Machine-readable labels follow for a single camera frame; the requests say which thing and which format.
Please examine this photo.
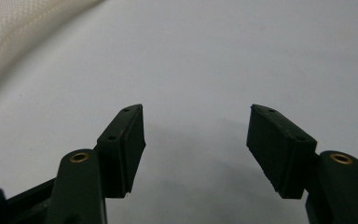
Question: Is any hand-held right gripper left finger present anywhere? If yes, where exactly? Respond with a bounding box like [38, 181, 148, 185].
[45, 104, 146, 224]

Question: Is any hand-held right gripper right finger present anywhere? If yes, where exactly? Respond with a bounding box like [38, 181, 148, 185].
[245, 104, 358, 224]

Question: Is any white mesh laundry bag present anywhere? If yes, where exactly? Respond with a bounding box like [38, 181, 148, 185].
[0, 0, 105, 105]

